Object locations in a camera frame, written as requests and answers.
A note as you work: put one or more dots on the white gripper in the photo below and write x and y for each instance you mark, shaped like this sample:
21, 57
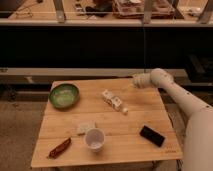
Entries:
140, 81

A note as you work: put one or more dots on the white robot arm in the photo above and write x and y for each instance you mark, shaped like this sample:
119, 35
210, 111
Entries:
198, 143

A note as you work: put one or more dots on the green ceramic bowl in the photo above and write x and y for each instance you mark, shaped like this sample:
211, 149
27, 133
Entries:
64, 95

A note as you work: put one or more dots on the wooden folding table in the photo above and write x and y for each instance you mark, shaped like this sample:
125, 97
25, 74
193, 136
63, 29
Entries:
123, 142

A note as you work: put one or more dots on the black rectangular box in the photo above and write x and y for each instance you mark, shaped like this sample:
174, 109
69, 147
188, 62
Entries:
152, 136

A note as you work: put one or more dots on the white paper cup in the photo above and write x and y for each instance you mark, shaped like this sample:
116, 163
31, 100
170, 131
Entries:
94, 139

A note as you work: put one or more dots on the white sponge block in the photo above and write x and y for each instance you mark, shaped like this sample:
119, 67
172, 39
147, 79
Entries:
84, 127

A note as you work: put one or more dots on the red-brown snack bar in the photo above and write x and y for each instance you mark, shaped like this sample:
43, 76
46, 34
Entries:
58, 150

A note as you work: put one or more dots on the cluttered background workbench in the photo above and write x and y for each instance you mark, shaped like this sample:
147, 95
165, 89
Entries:
118, 13

